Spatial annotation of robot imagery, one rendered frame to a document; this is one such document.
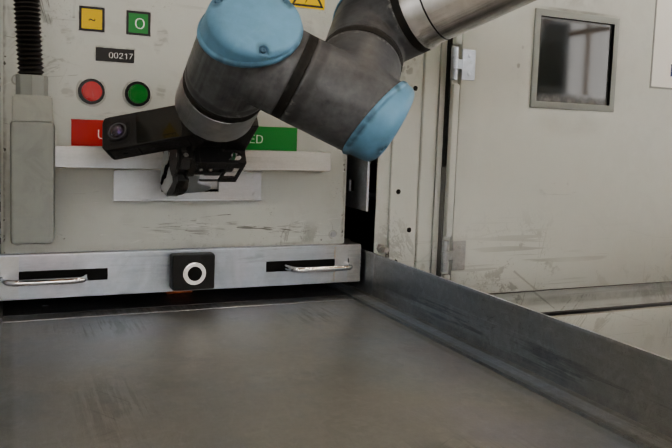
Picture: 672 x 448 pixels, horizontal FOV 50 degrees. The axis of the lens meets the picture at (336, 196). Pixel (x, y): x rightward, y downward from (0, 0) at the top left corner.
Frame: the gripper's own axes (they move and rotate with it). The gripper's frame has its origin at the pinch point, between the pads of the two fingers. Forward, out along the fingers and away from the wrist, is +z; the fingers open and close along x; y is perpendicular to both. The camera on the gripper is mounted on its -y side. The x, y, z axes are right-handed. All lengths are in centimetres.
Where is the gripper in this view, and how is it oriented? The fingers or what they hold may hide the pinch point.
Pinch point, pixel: (163, 186)
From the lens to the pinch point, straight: 99.5
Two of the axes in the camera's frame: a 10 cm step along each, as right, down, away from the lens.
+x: -1.7, -9.1, 3.8
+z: -3.7, 4.2, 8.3
